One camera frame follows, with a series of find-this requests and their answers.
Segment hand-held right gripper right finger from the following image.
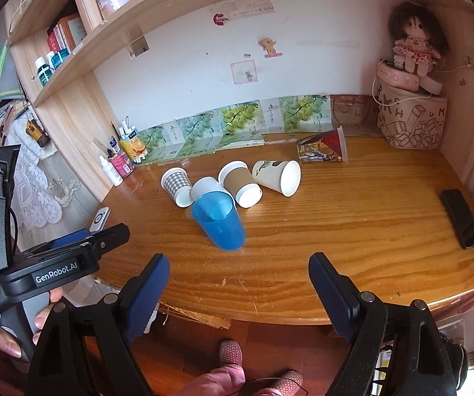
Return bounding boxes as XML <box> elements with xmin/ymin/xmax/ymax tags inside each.
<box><xmin>308</xmin><ymin>251</ymin><xmax>469</xmax><ymax>396</ymax></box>

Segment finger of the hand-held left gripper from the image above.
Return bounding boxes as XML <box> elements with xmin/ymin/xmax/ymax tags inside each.
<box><xmin>80</xmin><ymin>223</ymin><xmax>131</xmax><ymax>260</ymax></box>
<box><xmin>23</xmin><ymin>228</ymin><xmax>98</xmax><ymax>257</ymax></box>

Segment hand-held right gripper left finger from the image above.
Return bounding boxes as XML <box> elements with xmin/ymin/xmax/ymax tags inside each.
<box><xmin>27</xmin><ymin>253</ymin><xmax>171</xmax><ymax>396</ymax></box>

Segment blue plastic cup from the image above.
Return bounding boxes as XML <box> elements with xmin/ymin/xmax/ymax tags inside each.
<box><xmin>191</xmin><ymin>191</ymin><xmax>247</xmax><ymax>252</ymax></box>

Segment grey checkered paper cup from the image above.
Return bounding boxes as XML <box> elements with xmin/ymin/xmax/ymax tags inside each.
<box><xmin>161</xmin><ymin>167</ymin><xmax>194</xmax><ymax>209</ymax></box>

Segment plain white paper cup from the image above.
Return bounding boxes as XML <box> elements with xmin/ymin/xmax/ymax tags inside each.
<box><xmin>191</xmin><ymin>177</ymin><xmax>232</xmax><ymax>204</ymax></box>

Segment leaf print paper cup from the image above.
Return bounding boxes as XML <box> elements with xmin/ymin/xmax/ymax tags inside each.
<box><xmin>252</xmin><ymin>159</ymin><xmax>302</xmax><ymax>198</ymax></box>

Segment brown sleeve paper cup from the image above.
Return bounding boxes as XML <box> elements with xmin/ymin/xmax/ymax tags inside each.
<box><xmin>218</xmin><ymin>161</ymin><xmax>263</xmax><ymax>209</ymax></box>

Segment person's left hand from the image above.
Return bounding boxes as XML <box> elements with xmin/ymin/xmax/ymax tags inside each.
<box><xmin>0</xmin><ymin>287</ymin><xmax>64</xmax><ymax>360</ymax></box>

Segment white remote control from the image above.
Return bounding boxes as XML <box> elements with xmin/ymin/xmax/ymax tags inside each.
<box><xmin>89</xmin><ymin>207</ymin><xmax>111</xmax><ymax>233</ymax></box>

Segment white lace cloth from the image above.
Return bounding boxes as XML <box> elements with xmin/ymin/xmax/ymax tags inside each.
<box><xmin>5</xmin><ymin>131</ymin><xmax>81</xmax><ymax>228</ymax></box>

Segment white squeeze bottle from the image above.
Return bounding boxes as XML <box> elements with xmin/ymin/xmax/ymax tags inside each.
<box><xmin>98</xmin><ymin>155</ymin><xmax>124</xmax><ymax>187</ymax></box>

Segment pink pen holder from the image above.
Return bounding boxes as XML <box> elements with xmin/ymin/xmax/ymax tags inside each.
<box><xmin>109</xmin><ymin>150</ymin><xmax>135</xmax><ymax>178</ymax></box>

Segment pink slipper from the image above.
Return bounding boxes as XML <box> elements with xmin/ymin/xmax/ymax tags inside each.
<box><xmin>265</xmin><ymin>369</ymin><xmax>304</xmax><ymax>396</ymax></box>
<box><xmin>219</xmin><ymin>339</ymin><xmax>244</xmax><ymax>368</ymax></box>

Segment orange print packet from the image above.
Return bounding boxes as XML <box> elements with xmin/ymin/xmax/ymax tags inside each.
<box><xmin>119</xmin><ymin>129</ymin><xmax>149</xmax><ymax>162</ymax></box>

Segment person's leg pink trousers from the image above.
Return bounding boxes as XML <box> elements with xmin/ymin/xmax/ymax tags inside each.
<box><xmin>170</xmin><ymin>364</ymin><xmax>246</xmax><ymax>396</ymax></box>

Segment wooden bookshelf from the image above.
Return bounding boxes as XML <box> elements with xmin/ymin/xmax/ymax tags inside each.
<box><xmin>3</xmin><ymin>0</ymin><xmax>474</xmax><ymax>215</ymax></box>

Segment black smartphone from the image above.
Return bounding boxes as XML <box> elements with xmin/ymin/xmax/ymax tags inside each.
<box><xmin>440</xmin><ymin>188</ymin><xmax>474</xmax><ymax>250</ymax></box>

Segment row of grape print packets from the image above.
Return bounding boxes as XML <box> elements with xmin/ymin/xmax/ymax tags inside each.
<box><xmin>137</xmin><ymin>94</ymin><xmax>331</xmax><ymax>162</ymax></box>

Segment green folder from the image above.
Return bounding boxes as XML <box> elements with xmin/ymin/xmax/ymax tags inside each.
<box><xmin>0</xmin><ymin>40</ymin><xmax>19</xmax><ymax>101</ymax></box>

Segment brown printed paper bag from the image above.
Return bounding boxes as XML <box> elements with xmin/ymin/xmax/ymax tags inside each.
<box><xmin>329</xmin><ymin>94</ymin><xmax>381</xmax><ymax>138</ymax></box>

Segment printed fabric storage basket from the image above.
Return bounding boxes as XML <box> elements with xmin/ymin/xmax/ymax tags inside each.
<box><xmin>377</xmin><ymin>82</ymin><xmax>449</xmax><ymax>150</ymax></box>

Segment red white book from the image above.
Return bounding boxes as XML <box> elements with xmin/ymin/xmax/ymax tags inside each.
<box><xmin>46</xmin><ymin>28</ymin><xmax>62</xmax><ymax>55</ymax></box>

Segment orange book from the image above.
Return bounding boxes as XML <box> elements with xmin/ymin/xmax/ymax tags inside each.
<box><xmin>57</xmin><ymin>12</ymin><xmax>88</xmax><ymax>53</ymax></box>

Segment pink speaker box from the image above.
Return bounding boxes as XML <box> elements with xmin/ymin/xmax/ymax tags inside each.
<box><xmin>376</xmin><ymin>59</ymin><xmax>421</xmax><ymax>92</ymax></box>

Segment paper tape strip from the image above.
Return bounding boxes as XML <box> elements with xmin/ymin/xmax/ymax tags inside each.
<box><xmin>209</xmin><ymin>0</ymin><xmax>275</xmax><ymax>18</ymax></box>

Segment rag doll floral dress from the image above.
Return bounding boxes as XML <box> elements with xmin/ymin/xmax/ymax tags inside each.
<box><xmin>387</xmin><ymin>2</ymin><xmax>449</xmax><ymax>77</ymax></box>

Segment pink square wall sticker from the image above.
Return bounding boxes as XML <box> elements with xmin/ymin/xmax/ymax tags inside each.
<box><xmin>230</xmin><ymin>59</ymin><xmax>258</xmax><ymax>86</ymax></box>

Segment yellow duck wall sticker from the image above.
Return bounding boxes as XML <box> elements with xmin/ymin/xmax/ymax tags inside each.
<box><xmin>260</xmin><ymin>37</ymin><xmax>283</xmax><ymax>59</ymax></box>

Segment white cable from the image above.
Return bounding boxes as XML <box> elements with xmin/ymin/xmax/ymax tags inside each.
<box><xmin>371</xmin><ymin>61</ymin><xmax>474</xmax><ymax>109</ymax></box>

